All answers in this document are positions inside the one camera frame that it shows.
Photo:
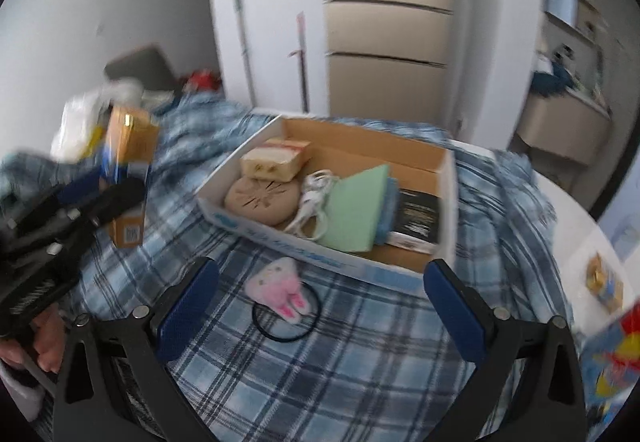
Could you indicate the grey mop handle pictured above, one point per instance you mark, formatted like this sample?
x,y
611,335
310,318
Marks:
x,y
245,50

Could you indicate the green notepad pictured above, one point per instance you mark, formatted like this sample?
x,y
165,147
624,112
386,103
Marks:
x,y
353,208

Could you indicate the red bags on floor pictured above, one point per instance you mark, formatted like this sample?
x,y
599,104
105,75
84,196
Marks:
x,y
201,80

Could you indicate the black hair tie pink plush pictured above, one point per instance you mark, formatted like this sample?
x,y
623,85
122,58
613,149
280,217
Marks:
x,y
278,288

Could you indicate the black Face box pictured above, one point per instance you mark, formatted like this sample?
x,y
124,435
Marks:
x,y
416,222

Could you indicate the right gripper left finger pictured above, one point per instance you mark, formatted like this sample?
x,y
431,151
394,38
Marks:
x,y
90,400

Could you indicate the gold three-door refrigerator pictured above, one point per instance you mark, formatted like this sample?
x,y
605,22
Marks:
x,y
387,59

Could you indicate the red iced tea bottle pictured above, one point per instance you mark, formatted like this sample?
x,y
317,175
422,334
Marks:
x,y
609,361

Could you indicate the gold red cigarette carton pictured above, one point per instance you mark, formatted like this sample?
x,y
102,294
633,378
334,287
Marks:
x,y
278,160

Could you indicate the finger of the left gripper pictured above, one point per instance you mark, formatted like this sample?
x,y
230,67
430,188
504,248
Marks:
x,y
65,191
100,204

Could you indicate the small yellow blue pack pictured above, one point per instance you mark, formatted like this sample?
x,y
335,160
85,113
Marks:
x,y
604,284

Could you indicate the round tan perforated disc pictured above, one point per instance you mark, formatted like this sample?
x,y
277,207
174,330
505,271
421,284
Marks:
x,y
266,202

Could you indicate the yellow blue cigarette pack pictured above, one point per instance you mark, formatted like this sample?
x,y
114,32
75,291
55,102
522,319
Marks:
x,y
128,151

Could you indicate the beige vanity cabinet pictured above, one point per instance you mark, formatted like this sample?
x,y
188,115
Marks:
x,y
565,125

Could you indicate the white plastic bag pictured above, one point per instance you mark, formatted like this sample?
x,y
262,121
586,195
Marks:
x,y
85,118

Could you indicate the person's left hand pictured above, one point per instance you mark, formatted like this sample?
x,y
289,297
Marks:
x,y
49,342

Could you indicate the open cardboard box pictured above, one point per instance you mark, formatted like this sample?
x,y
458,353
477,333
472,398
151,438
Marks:
x,y
338,151

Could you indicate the light blue tissue pack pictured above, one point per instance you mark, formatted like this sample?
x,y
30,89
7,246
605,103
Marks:
x,y
388,212

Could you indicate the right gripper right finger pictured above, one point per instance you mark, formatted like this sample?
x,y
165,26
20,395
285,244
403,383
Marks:
x,y
548,403

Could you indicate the grey chair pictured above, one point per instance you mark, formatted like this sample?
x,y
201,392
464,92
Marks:
x,y
148,65

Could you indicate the dark broom handle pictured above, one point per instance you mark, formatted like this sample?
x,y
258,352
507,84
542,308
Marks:
x,y
300,54

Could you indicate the blue clothing on counter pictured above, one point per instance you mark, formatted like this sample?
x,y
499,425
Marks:
x,y
550,78

